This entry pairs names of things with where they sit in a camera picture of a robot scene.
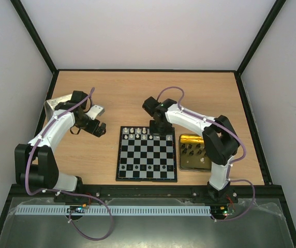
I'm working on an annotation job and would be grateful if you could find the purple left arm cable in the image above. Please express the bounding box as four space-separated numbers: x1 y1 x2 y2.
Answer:
23 86 115 240

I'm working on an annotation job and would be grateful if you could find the black and white chessboard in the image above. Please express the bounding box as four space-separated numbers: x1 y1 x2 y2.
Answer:
115 126 177 182

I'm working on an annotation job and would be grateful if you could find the dark floral metal tin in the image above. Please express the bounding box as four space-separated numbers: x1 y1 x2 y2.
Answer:
179 134 212 172

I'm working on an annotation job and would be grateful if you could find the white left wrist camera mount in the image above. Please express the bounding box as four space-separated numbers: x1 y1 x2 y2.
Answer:
86 104 105 120

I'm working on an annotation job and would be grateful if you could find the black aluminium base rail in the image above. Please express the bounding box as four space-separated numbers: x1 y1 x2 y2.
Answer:
53 184 239 204

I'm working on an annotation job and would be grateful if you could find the white slotted cable duct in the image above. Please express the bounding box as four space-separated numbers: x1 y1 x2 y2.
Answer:
15 205 211 216

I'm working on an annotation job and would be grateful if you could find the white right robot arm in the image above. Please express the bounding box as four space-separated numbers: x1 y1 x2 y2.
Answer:
142 97 240 203

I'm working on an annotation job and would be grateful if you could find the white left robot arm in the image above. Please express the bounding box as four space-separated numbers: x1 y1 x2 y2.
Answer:
14 88 106 195

